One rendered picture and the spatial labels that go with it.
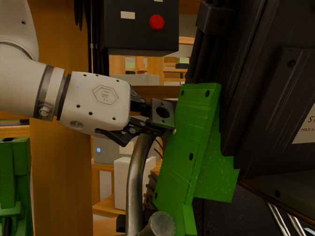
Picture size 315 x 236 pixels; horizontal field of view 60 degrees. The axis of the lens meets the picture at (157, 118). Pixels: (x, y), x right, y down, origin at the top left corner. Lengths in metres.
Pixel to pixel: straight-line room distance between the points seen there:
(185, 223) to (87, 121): 0.19
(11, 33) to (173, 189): 0.35
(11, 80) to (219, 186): 0.32
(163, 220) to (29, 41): 0.35
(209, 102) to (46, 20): 0.47
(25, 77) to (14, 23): 0.11
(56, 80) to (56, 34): 0.30
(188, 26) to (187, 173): 11.59
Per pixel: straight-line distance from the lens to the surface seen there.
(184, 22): 11.88
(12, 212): 0.58
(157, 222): 0.38
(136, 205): 0.50
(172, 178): 0.42
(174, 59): 8.10
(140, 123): 0.44
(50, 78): 0.42
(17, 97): 0.42
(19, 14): 0.49
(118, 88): 0.45
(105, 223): 0.85
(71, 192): 0.74
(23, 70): 0.42
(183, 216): 0.37
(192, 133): 0.39
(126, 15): 0.62
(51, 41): 0.71
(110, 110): 0.42
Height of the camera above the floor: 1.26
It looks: 6 degrees down
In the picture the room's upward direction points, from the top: straight up
